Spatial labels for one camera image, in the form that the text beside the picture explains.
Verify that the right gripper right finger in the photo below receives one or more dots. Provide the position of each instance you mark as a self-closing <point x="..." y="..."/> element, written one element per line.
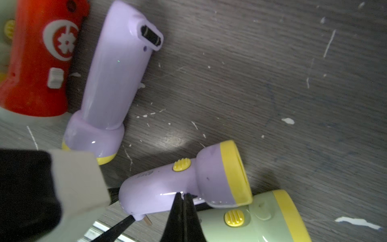
<point x="192" y="231"/>

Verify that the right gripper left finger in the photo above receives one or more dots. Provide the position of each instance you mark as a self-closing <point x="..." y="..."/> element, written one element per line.
<point x="174" y="228"/>

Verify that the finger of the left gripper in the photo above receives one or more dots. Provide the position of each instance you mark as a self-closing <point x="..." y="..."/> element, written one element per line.
<point x="113" y="233"/>

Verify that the purple flashlight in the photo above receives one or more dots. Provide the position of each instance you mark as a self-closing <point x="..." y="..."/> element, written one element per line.
<point x="126" y="43"/>
<point x="216" y="176"/>

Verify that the light green flashlight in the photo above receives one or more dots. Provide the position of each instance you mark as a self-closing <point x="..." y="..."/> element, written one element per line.
<point x="271" y="217"/>
<point x="7" y="25"/>

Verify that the red flashlight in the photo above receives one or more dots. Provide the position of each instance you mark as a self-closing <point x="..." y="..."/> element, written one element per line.
<point x="44" y="41"/>

